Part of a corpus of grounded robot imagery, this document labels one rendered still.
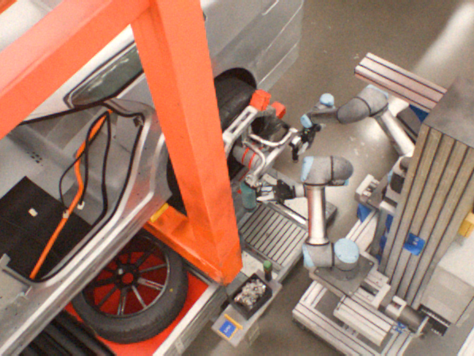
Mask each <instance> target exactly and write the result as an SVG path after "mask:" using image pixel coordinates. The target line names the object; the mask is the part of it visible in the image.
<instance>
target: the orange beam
mask: <svg viewBox="0 0 474 356"><path fill-rule="evenodd" d="M147 8H149V0H64V1H62V2H61V3H60V4H59V5H58V6H56V7H55V8H54V9H53V10H52V11H51V12H50V13H49V14H46V15H45V16H44V17H43V18H42V19H40V20H39V21H38V23H37V24H35V25H34V26H33V27H32V28H30V29H29V30H28V31H27V32H25V33H23V34H22V36H21V37H19V38H18V39H17V40H16V41H14V42H13V43H12V44H11V45H10V46H7V47H8V48H7V47H6V49H5V50H4V51H2V52H1V53H0V140H1V139H2V138H4V137H5V136H6V135H7V134H8V133H9V132H10V131H11V130H12V129H13V128H15V127H16V126H17V125H18V124H19V123H20V122H22V121H23V120H25V118H26V117H27V116H28V115H29V114H31V113H32V112H33V111H35V109H36V108H38V107H39V106H40V104H42V103H43V102H44V101H45V100H46V99H47V98H49V97H50V96H51V95H52V94H54V93H55V91H56V90H57V89H59V88H60V87H61V86H62V85H63V84H64V83H66V82H67V81H68V80H69V79H70V78H71V77H72V76H73V75H74V74H75V73H77V72H78V71H79V70H80V69H81V68H82V67H83V66H85V64H87V63H88V62H89V61H90V60H91V59H92V58H93V57H95V56H96V55H97V54H98V52H100V51H101V50H102V49H103V48H105V47H106V46H107V45H108V44H109V43H110V42H111V41H113V40H114V38H115V37H116V36H117V35H118V34H119V33H121V32H122V31H123V30H124V29H126V28H127V26H128V25H129V24H131V23H132V22H133V21H134V20H135V19H136V18H137V17H140V15H141V14H142V13H143V12H144V11H145V10H146V9H147Z"/></svg>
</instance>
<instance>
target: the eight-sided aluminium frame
mask: <svg viewBox="0 0 474 356"><path fill-rule="evenodd" d="M261 116H264V126H265V124H266V122H267V120H268V119H269V118H270V117H276V109H275V108H273V107H272V106H269V105H268V106H267V109H266V110H263V111H261V110H259V109H257V108H255V107H254V106H249V107H247V108H246V109H245V111H244V112H243V113H242V114H240V115H239V116H238V117H237V120H236V121H235V122H234V123H233V124H232V125H231V126H230V127H229V128H228V129H227V130H225V131H224V133H223V135H222V140H223V145H225V144H226V142H227V144H226V145H225V147H224V151H225V152H226V154H225V155H226V159H227V157H228V155H229V152H230V150H231V148H232V145H233V143H234V142H235V140H236V139H237V138H238V137H239V136H240V135H241V133H242V132H243V131H244V130H245V129H246V128H247V127H248V125H249V124H250V123H251V122H252V121H253V120H254V119H255V118H256V117H261ZM246 118H247V119H246ZM245 119H246V120H245ZM242 122H243V123H242ZM240 123H242V124H241V126H239V127H238V128H237V129H236V127H237V126H238V125H239V124H240ZM234 130H235V131H234ZM275 136H276V132H275V133H274V134H273V135H269V136H268V140H267V141H271V142H273V139H274V137H275ZM248 170H249V168H247V167H246V166H245V167H244V168H243V169H242V170H241V171H240V172H239V173H238V174H237V175H236V176H235V177H234V178H233V180H231V181H230V187H231V192H235V191H238V190H239V189H240V184H241V183H242V182H243V181H244V180H245V177H246V176H247V175H248V174H251V173H252V172H253V170H251V169H250V170H249V171H248ZM247 171H248V172H247ZM246 172H247V173H246ZM245 173H246V175H245V176H244V177H243V178H242V180H240V181H238V180H239V179H240V178H241V177H242V176H243V175H244V174H245Z"/></svg>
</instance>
